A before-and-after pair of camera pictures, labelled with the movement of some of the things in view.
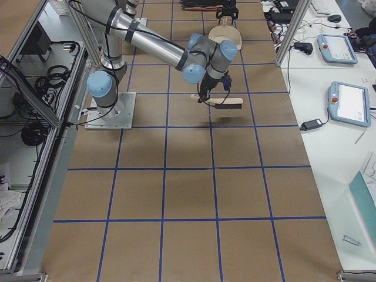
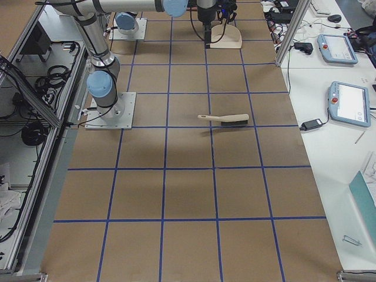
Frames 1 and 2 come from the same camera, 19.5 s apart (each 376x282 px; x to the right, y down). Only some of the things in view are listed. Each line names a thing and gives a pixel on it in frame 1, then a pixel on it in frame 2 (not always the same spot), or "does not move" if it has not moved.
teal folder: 366,202 does not move
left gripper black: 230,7 -> 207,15
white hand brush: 222,103 -> 228,120
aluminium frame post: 295,24 does not move
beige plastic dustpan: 222,33 does not move
